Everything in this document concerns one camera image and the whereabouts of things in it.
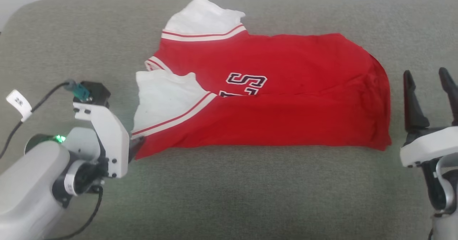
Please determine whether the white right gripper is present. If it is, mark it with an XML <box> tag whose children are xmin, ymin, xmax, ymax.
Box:
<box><xmin>400</xmin><ymin>67</ymin><xmax>458</xmax><ymax>168</ymax></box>

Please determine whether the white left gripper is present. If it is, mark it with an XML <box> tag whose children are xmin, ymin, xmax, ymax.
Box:
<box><xmin>73</xmin><ymin>102</ymin><xmax>146</xmax><ymax>179</ymax></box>

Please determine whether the red and white jersey shirt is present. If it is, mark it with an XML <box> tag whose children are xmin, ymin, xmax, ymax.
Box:
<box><xmin>131</xmin><ymin>0</ymin><xmax>393</xmax><ymax>161</ymax></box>

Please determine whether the grey fabric sofa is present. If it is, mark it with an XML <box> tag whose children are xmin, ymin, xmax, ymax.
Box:
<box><xmin>0</xmin><ymin>0</ymin><xmax>458</xmax><ymax>240</ymax></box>

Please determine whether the teal left camera plug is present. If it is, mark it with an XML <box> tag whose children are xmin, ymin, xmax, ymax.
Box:
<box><xmin>64</xmin><ymin>79</ymin><xmax>90</xmax><ymax>102</ymax></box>

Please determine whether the white cable label tag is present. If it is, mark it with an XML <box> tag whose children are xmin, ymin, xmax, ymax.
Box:
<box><xmin>6</xmin><ymin>89</ymin><xmax>33</xmax><ymax>123</ymax></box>

